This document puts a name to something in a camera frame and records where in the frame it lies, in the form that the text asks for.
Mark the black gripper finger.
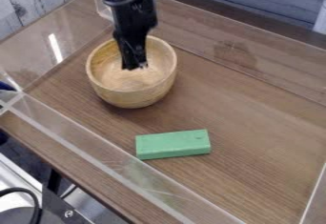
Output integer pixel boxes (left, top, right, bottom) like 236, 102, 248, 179
120, 41, 148, 71
113, 35, 124, 63

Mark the brown wooden bowl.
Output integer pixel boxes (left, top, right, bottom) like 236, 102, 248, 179
85, 35, 177, 109

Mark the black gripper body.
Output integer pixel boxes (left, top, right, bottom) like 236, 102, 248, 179
102, 0, 157, 45

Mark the black cable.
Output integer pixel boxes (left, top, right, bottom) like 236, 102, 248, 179
0, 187, 42, 224

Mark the black metal table leg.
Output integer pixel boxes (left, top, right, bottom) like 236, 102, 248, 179
46, 170, 62, 194

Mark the green rectangular block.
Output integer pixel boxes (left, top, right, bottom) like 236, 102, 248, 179
134, 130, 211, 160

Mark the clear acrylic corner bracket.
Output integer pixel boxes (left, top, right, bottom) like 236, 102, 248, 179
94, 0, 113, 21

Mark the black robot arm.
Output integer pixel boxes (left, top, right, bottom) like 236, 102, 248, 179
101, 0, 157, 71

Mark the clear acrylic front wall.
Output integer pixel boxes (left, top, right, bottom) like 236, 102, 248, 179
0, 73, 244, 224

